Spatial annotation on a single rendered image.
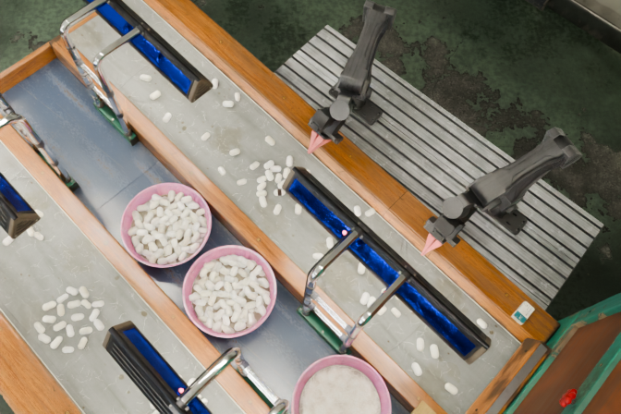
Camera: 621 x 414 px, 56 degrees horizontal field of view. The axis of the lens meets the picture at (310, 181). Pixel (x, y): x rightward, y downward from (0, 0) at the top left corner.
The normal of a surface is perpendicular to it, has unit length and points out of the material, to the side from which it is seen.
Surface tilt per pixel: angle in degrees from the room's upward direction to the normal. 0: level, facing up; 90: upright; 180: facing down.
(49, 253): 0
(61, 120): 0
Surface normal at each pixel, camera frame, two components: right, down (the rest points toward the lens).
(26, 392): 0.05, -0.41
